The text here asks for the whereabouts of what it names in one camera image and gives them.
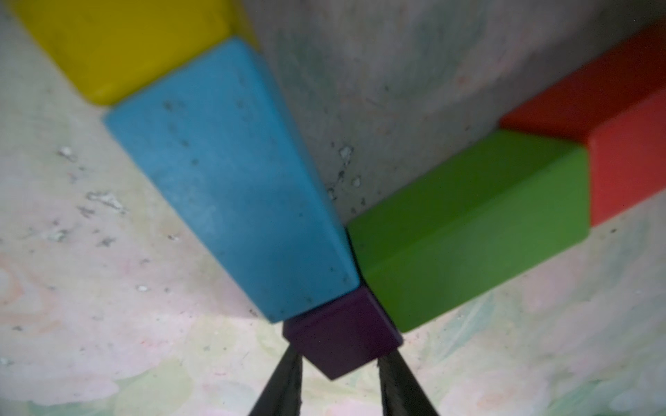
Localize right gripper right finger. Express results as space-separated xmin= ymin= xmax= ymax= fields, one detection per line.
xmin=378 ymin=350 xmax=438 ymax=416

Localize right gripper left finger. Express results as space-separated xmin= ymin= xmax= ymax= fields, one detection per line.
xmin=249 ymin=345 xmax=303 ymax=416

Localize purple cube block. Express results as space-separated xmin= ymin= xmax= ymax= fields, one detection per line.
xmin=283 ymin=286 xmax=403 ymax=381

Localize green block front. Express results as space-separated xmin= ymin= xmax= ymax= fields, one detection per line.
xmin=348 ymin=130 xmax=591 ymax=333

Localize light blue block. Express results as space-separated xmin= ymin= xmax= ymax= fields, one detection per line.
xmin=104 ymin=37 xmax=360 ymax=322

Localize red block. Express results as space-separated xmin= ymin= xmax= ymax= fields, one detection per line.
xmin=499 ymin=19 xmax=665 ymax=225

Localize yellow block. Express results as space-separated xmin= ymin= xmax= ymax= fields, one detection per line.
xmin=8 ymin=0 xmax=259 ymax=106

